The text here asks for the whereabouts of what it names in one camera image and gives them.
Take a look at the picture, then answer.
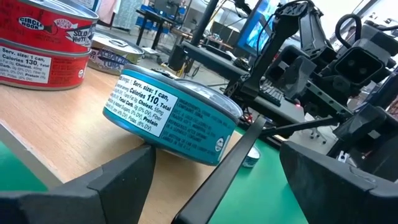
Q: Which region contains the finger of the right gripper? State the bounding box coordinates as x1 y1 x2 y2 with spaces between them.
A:
260 105 398 151
266 45 317 100

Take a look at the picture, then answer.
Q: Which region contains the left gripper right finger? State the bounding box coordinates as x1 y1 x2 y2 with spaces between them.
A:
279 140 398 224

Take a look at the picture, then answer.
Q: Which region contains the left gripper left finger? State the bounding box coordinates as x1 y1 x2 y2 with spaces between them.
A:
0 144 157 224

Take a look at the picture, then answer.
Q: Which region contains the plain-lid can multicolour label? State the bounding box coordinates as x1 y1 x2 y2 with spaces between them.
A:
242 145 262 169

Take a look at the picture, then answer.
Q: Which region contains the teal tuna can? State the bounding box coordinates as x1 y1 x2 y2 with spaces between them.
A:
102 63 244 167

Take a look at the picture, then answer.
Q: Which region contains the red-label silver-lid can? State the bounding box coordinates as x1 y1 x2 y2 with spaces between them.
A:
0 39 91 91
0 0 100 54

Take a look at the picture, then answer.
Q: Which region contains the green-label silver-lid can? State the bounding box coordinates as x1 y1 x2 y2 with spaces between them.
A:
88 32 146 77

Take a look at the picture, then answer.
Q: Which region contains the tablet with blue screen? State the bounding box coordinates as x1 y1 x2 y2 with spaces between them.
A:
236 0 280 58

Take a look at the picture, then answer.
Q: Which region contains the grey desk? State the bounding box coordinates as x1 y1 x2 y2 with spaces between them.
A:
169 40 249 82

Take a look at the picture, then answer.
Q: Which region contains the black pole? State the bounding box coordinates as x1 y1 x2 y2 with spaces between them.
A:
189 0 220 47

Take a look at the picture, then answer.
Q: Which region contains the black background table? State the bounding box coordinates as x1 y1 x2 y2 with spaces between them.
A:
135 8 177 50

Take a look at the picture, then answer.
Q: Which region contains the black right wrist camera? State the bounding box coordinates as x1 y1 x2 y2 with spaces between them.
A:
334 39 393 96

